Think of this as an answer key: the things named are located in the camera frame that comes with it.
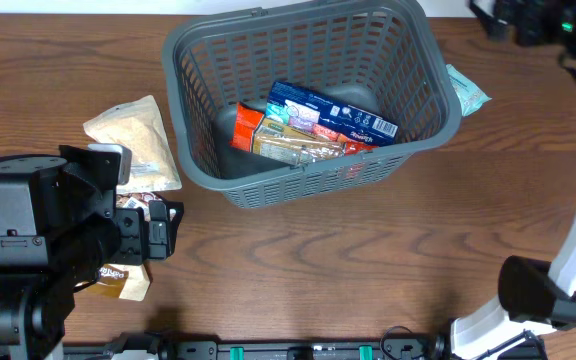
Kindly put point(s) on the tissue multipack blue side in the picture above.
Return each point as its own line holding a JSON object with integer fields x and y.
{"x": 303, "y": 109}

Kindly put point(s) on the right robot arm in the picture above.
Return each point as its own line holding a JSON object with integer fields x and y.
{"x": 534, "y": 297}

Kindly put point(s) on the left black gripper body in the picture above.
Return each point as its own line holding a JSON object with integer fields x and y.
{"x": 126, "y": 250}

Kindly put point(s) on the teal snack packet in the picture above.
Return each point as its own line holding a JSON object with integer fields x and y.
{"x": 471, "y": 97}

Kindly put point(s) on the orange cracker sleeve pack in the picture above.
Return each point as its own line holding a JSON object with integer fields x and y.
{"x": 258, "y": 134}

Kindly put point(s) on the brown cookie snack pouch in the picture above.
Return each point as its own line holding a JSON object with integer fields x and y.
{"x": 126, "y": 282}

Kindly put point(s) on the beige pouch with label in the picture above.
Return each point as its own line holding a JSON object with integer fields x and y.
{"x": 138, "y": 126}

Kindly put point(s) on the grey plastic lattice basket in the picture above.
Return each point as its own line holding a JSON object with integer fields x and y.
{"x": 380, "y": 56}

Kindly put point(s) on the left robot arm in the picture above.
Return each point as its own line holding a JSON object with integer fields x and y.
{"x": 59, "y": 225}

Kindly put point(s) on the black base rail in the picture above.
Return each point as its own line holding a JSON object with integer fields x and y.
{"x": 404, "y": 346}

